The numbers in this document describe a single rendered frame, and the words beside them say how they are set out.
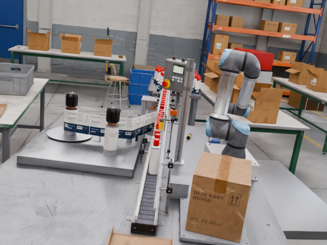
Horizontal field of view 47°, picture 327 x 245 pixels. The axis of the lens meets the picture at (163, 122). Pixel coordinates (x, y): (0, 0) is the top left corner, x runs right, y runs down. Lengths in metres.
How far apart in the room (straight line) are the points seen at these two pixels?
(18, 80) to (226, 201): 2.81
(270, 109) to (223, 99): 1.77
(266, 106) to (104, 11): 6.54
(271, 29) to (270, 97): 6.06
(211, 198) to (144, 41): 8.38
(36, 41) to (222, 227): 6.56
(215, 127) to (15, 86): 2.32
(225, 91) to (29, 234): 1.30
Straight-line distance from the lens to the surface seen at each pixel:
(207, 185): 1.59
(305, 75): 7.31
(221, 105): 2.25
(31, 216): 1.79
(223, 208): 1.63
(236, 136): 2.26
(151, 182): 2.02
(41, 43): 7.77
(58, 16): 9.85
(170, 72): 2.34
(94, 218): 1.76
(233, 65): 2.22
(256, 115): 3.91
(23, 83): 3.96
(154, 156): 2.06
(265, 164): 2.69
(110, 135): 2.26
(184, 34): 9.99
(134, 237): 1.65
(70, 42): 7.70
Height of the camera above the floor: 1.75
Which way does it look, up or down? 16 degrees down
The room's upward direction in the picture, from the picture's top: 7 degrees clockwise
